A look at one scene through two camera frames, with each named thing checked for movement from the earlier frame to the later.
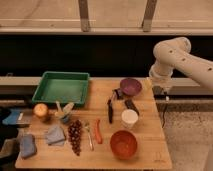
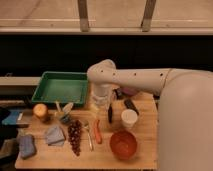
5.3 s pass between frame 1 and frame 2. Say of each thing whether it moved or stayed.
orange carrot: stayed
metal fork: stayed
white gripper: moved
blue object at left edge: stayed
